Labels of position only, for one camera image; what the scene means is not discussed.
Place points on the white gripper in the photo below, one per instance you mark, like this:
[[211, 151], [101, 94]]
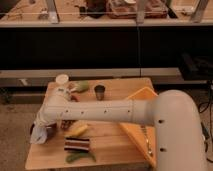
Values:
[[43, 118]]

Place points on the grey towel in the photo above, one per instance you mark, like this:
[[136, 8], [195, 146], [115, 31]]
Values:
[[39, 135]]

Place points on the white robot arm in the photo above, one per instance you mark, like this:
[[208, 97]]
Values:
[[173, 114]]

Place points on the purple bowl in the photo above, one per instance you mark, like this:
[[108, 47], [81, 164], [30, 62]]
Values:
[[51, 131]]

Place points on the brown grapes toy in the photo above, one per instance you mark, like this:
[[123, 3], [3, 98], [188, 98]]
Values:
[[65, 124]]

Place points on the yellow corn cob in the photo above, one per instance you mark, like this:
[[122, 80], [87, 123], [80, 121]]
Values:
[[76, 130]]

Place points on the white cup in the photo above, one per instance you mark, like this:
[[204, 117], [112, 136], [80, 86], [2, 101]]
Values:
[[62, 79]]

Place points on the wooden table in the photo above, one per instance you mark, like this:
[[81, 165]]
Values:
[[108, 142]]

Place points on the green pea pod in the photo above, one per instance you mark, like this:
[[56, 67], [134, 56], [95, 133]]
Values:
[[78, 155]]

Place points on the metal cup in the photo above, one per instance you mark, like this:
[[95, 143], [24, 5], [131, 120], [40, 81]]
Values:
[[99, 92]]

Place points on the metal fork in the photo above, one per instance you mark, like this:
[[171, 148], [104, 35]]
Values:
[[144, 130]]

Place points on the yellow plastic bin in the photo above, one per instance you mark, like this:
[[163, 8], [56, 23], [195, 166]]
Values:
[[134, 131]]

